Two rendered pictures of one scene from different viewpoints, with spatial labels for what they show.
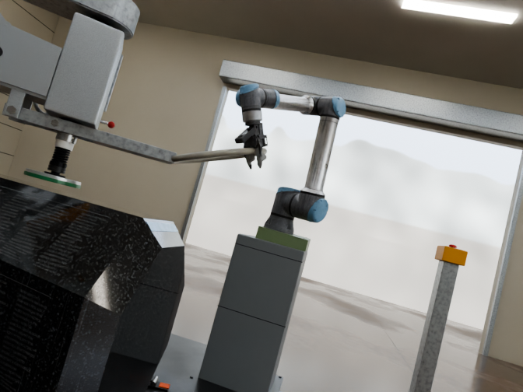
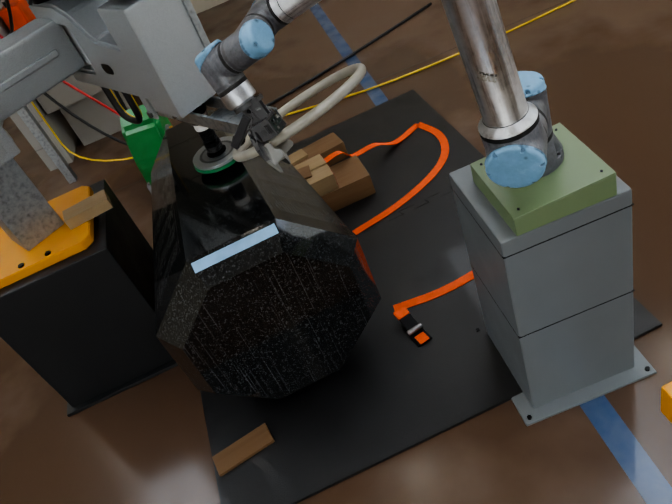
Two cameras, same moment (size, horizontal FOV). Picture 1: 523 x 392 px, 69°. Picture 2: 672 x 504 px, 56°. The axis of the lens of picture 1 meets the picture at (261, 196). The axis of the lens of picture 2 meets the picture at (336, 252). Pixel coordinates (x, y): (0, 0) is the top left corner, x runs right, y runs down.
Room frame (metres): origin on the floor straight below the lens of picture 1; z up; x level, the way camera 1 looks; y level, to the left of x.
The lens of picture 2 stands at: (1.50, -1.49, 2.11)
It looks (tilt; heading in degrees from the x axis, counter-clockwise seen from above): 40 degrees down; 80
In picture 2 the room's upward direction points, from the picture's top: 23 degrees counter-clockwise
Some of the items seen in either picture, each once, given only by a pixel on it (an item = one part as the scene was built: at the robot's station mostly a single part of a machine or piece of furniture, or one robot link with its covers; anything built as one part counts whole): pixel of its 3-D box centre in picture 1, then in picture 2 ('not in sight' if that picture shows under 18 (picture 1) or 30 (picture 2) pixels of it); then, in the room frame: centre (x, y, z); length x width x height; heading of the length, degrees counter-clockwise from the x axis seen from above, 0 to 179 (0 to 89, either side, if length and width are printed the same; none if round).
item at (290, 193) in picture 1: (287, 201); (519, 109); (2.36, -0.17, 1.11); 0.17 x 0.15 x 0.18; 49
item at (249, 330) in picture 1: (257, 309); (546, 275); (2.38, -0.16, 0.43); 0.50 x 0.50 x 0.85; 79
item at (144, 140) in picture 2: not in sight; (147, 131); (1.39, 2.46, 0.43); 0.35 x 0.35 x 0.87; 68
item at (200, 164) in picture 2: (54, 176); (217, 152); (1.63, 0.87, 0.89); 0.21 x 0.21 x 0.01
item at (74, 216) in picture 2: not in sight; (87, 209); (1.03, 1.15, 0.81); 0.20 x 0.10 x 0.05; 1
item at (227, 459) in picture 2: not in sight; (243, 449); (1.13, 0.21, 0.02); 0.25 x 0.10 x 0.01; 2
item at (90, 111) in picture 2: not in sight; (87, 65); (1.19, 4.28, 0.43); 1.30 x 0.62 x 0.86; 79
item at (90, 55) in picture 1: (65, 71); (153, 51); (1.60, 0.95, 1.34); 0.36 x 0.22 x 0.45; 112
